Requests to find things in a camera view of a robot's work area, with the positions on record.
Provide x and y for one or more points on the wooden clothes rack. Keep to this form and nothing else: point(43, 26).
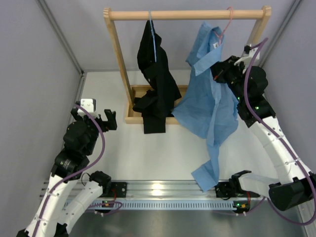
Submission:
point(260, 16)

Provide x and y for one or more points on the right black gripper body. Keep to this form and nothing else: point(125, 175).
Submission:
point(231, 74)

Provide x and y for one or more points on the blue wire hanger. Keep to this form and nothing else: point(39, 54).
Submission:
point(153, 35)

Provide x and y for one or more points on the black shirt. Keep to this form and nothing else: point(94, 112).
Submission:
point(158, 102)

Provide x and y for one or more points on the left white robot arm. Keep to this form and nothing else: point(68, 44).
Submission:
point(54, 218)

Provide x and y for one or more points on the slotted cable duct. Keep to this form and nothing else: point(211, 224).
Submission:
point(219, 204)

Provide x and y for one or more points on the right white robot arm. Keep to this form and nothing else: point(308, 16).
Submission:
point(293, 186)

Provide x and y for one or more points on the pink wire hanger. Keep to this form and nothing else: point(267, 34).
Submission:
point(225, 27)

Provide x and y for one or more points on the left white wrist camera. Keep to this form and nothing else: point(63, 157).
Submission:
point(87, 106)

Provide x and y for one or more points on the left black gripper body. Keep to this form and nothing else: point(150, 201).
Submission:
point(90, 123)

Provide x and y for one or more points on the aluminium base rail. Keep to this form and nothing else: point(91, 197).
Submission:
point(159, 190)

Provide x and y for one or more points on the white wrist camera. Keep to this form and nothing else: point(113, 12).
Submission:
point(87, 106)
point(247, 55)

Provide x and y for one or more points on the light blue shirt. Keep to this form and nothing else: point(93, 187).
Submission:
point(208, 109)

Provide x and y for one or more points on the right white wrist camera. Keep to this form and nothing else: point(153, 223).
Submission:
point(247, 55)

